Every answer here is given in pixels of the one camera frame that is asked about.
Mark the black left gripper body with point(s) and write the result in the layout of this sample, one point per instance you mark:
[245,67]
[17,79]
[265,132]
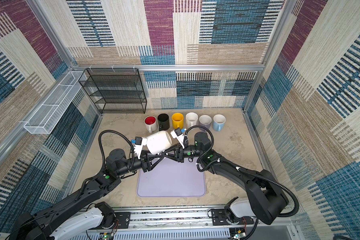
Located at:
[133,165]

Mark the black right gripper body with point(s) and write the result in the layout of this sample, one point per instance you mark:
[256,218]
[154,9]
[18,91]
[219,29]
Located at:
[190,151]

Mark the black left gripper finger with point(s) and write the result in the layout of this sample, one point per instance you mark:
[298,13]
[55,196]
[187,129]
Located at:
[154,163]
[148,157]

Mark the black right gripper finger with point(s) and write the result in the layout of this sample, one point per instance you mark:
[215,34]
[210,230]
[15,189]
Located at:
[173,150]
[172,157]

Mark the cream upside-down mug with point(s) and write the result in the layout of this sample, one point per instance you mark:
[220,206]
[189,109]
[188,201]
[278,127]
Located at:
[159,142]

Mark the yellow ceramic mug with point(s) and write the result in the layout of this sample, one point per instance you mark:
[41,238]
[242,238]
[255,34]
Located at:
[178,120]

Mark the black ceramic mug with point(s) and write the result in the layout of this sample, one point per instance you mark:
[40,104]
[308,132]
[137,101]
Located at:
[164,122]

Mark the white faceted ceramic mug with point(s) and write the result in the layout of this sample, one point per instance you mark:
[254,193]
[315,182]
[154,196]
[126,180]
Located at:
[192,119]

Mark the lavender ceramic mug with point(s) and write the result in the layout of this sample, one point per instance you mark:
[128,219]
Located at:
[205,121]

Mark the white upside-down mug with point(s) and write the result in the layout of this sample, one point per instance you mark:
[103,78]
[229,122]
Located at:
[151,123]

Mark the light blue ceramic mug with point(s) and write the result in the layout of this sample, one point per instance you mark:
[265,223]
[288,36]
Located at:
[218,122]

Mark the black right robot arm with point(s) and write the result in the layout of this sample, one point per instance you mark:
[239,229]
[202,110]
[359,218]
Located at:
[268,198]

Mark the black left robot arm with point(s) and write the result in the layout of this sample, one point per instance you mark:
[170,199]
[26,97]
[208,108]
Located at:
[61,221]

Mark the lavender silicone mat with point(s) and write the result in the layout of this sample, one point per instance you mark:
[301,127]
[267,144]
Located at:
[172,179]

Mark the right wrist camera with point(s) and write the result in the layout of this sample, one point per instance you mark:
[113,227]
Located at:
[178,134]

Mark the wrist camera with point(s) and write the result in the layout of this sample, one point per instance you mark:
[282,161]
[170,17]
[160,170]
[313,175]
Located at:
[139,143]
[178,134]

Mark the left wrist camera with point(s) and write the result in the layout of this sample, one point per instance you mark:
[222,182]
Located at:
[139,143]

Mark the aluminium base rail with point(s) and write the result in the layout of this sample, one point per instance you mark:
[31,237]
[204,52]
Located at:
[189,223]

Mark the black mesh wire shelf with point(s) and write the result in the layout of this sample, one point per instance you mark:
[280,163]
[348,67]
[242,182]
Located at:
[115,90]

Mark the white wire wall basket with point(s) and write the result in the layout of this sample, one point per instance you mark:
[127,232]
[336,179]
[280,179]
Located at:
[46,117]

